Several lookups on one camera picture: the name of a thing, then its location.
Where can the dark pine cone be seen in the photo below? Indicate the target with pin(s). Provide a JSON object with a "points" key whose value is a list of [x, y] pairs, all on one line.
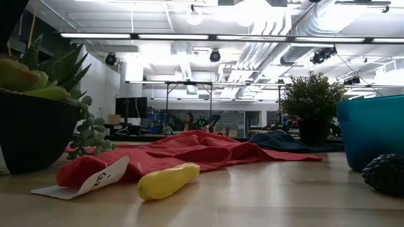
{"points": [[385, 175]]}

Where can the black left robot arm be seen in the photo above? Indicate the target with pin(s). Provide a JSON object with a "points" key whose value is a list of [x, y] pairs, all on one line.
{"points": [[9, 19]]}

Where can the teal plastic tupperware container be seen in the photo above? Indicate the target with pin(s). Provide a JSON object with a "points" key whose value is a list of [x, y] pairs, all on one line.
{"points": [[372, 132]]}

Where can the person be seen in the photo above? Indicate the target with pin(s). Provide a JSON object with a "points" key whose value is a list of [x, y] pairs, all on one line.
{"points": [[188, 122]]}

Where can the red cloth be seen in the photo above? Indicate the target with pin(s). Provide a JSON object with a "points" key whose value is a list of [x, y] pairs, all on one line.
{"points": [[202, 151]]}

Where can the black computer monitor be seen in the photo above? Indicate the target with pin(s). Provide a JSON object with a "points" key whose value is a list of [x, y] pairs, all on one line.
{"points": [[131, 107]]}

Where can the yellow toy squash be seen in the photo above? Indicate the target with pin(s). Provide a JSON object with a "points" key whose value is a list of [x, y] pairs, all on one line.
{"points": [[164, 183]]}

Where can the overhead light bar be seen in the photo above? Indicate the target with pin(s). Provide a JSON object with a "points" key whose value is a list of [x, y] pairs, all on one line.
{"points": [[173, 37]]}

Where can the cardboard box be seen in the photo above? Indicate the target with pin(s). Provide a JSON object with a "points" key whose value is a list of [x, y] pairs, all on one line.
{"points": [[114, 119]]}

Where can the white globe ceiling lamp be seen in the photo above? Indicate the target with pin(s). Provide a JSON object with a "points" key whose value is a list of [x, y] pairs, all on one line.
{"points": [[194, 17]]}

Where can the navy blue cloth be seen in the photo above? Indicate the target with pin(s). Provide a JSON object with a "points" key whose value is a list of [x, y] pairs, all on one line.
{"points": [[296, 145]]}

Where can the bushy green potted plant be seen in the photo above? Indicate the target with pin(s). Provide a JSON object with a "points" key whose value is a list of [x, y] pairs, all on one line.
{"points": [[311, 104]]}

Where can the large black ceiling spotlight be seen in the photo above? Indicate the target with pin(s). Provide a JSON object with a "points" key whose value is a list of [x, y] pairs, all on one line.
{"points": [[322, 56]]}

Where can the succulent plant in black pot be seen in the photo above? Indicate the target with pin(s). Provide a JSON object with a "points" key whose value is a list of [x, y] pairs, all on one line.
{"points": [[31, 132]]}

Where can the black overhead bar fixture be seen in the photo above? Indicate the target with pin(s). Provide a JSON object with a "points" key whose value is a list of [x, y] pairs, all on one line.
{"points": [[363, 2]]}

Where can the black background workstation frame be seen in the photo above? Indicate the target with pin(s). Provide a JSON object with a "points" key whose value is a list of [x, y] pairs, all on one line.
{"points": [[189, 83]]}

